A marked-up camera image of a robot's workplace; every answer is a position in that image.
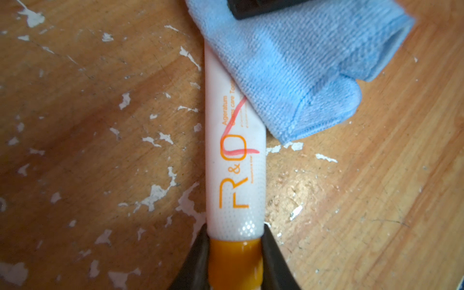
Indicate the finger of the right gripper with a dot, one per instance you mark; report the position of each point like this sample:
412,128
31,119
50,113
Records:
242,9

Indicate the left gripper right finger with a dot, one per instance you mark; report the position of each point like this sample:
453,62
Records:
276,273

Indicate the blue microfiber cloth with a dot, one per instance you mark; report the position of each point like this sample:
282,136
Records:
300,67

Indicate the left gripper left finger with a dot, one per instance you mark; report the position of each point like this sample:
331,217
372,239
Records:
193,274

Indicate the orange cap toothpaste tube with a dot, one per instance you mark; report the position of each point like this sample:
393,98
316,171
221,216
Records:
235,151

